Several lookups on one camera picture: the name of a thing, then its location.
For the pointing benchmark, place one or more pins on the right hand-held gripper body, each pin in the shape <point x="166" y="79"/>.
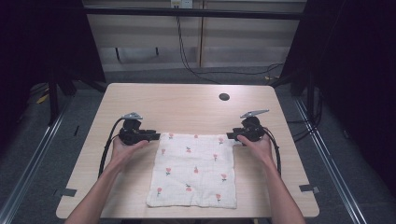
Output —
<point x="250" y="130"/>

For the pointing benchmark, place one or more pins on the person's right hand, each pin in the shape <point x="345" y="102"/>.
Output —
<point x="260" y="151"/>

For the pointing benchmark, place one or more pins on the grey tape strip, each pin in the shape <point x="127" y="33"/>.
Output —
<point x="67" y="192"/>
<point x="309" y="188"/>

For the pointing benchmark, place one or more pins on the silver floor rail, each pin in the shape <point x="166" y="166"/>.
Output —
<point x="330" y="161"/>
<point x="28" y="161"/>

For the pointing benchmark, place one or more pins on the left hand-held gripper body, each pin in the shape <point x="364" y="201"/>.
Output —
<point x="132" y="132"/>

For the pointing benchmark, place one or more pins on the white flower print cloth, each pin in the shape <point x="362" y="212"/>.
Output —
<point x="193" y="171"/>

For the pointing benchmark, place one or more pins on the black horizontal metal bar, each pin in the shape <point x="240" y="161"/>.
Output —
<point x="193" y="13"/>

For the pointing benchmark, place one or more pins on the black metal stand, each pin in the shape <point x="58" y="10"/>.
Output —
<point x="53" y="102"/>

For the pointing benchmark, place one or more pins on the black curtain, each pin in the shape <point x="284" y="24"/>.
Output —
<point x="351" y="77"/>
<point x="37" y="46"/>

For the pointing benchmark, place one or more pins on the person's left hand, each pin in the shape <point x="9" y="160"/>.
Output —
<point x="124" y="154"/>

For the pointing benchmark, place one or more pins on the white wall outlet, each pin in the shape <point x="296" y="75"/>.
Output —
<point x="182" y="3"/>

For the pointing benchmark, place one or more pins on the yellow strip on floor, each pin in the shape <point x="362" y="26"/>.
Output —
<point x="42" y="99"/>

